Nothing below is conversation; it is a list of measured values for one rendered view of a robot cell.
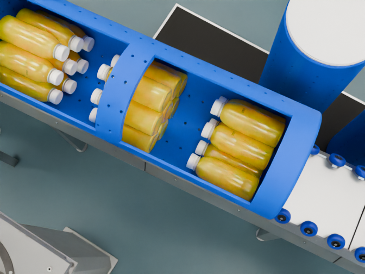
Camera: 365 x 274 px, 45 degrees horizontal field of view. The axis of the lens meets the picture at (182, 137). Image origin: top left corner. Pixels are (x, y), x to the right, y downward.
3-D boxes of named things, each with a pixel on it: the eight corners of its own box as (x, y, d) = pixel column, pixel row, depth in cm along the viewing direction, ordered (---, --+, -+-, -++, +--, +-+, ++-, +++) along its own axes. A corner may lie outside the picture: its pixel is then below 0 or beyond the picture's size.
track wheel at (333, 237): (348, 243, 112) (348, 237, 114) (331, 235, 113) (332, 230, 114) (339, 254, 115) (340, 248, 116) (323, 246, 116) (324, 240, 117)
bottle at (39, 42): (-5, 17, 109) (54, 43, 107) (13, 11, 114) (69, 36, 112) (-6, 42, 113) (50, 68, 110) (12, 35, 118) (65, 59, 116)
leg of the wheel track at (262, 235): (265, 243, 208) (293, 237, 148) (253, 237, 209) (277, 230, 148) (270, 231, 210) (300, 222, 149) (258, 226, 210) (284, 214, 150)
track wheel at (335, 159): (344, 169, 118) (347, 163, 117) (327, 162, 119) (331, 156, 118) (343, 163, 122) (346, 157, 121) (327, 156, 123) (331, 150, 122)
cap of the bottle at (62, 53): (55, 47, 108) (62, 49, 108) (64, 42, 112) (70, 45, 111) (54, 61, 111) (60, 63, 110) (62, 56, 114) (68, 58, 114)
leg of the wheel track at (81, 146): (83, 154, 222) (42, 116, 161) (74, 149, 223) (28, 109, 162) (89, 143, 223) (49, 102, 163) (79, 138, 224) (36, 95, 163)
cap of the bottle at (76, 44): (73, 52, 118) (78, 54, 118) (68, 46, 114) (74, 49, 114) (79, 39, 119) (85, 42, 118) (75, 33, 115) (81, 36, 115)
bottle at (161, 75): (176, 98, 117) (120, 73, 119) (184, 75, 114) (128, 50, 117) (168, 104, 110) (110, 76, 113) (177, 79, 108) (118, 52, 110)
